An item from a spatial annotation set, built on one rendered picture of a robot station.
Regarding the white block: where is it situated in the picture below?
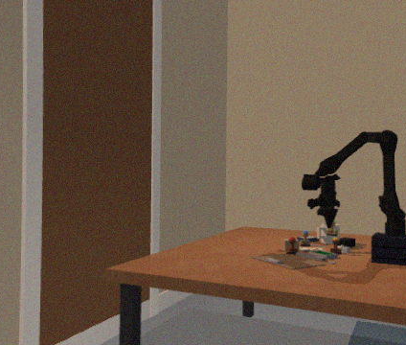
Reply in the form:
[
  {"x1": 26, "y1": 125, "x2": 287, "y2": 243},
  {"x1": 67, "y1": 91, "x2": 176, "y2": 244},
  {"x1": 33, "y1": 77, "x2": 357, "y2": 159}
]
[{"x1": 337, "y1": 244, "x2": 350, "y2": 254}]

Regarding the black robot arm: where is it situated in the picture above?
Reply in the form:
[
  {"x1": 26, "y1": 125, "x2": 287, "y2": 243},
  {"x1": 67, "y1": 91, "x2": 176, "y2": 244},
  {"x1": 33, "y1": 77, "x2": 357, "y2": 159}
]
[{"x1": 302, "y1": 130, "x2": 406, "y2": 237}]

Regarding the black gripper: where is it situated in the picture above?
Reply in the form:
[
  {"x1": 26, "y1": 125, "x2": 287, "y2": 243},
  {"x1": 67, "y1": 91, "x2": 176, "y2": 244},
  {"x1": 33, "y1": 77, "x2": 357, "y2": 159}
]
[{"x1": 317, "y1": 191, "x2": 340, "y2": 228}]

